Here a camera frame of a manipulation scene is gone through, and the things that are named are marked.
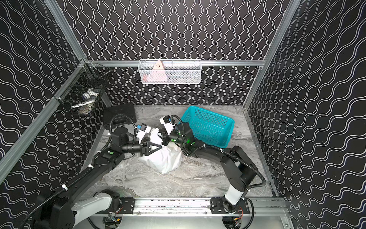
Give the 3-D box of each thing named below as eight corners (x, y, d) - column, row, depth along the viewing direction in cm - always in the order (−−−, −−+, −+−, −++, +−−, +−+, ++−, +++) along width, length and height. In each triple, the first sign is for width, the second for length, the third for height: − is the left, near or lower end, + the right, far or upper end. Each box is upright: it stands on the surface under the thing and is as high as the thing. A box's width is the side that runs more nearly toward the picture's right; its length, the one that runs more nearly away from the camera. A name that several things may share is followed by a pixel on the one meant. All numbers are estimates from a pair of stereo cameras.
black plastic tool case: (105, 130, 107) (102, 125, 102) (106, 112, 118) (103, 107, 114) (136, 123, 111) (134, 118, 107) (134, 107, 123) (132, 101, 118)
